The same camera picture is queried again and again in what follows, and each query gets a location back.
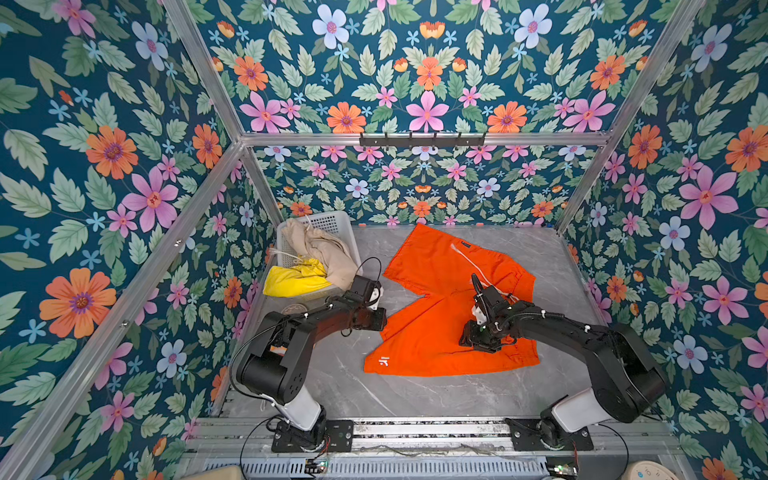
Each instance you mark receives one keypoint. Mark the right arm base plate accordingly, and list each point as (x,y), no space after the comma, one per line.
(535,434)

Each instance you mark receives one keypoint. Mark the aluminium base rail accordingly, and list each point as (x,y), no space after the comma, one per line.
(429,448)

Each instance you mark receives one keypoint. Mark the white plastic laundry basket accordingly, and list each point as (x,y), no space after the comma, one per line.
(337,223)

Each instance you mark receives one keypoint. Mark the orange shorts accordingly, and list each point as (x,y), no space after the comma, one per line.
(422,339)

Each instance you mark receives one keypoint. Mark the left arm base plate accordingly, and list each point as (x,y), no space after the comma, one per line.
(326,436)

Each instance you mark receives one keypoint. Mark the beige shorts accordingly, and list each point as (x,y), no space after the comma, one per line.
(311,242)

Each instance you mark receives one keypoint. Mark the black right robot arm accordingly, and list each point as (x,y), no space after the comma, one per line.
(625,379)

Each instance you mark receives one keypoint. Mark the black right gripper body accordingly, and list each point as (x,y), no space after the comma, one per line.
(480,336)

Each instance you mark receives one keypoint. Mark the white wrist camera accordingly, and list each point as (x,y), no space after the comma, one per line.
(375,298)
(480,316)

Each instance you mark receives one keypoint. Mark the yellow shorts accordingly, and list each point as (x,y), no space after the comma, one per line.
(306,277)

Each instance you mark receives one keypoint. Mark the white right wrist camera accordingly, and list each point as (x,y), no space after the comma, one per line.
(480,316)

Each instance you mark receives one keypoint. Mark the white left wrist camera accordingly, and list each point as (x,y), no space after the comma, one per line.
(375,298)

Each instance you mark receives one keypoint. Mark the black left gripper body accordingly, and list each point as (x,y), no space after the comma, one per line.
(373,320)

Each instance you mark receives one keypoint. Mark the black hook rail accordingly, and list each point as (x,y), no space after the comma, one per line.
(409,140)

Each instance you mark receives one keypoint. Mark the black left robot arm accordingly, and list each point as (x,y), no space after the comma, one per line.
(275,362)

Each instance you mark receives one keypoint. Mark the white round device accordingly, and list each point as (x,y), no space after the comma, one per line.
(647,470)

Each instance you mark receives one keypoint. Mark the aluminium frame post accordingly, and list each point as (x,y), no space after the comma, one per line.
(188,32)

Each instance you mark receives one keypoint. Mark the tape roll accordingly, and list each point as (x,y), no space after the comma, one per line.
(295,309)

